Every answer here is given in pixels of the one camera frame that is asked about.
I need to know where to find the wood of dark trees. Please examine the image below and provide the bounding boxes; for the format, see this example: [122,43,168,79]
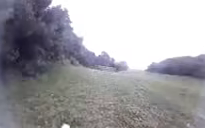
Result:
[0,0,130,80]

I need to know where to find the robot's own part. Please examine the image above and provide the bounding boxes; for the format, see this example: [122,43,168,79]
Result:
[60,123,71,128]

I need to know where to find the low dark tree line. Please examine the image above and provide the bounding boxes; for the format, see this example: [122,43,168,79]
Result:
[145,53,205,80]

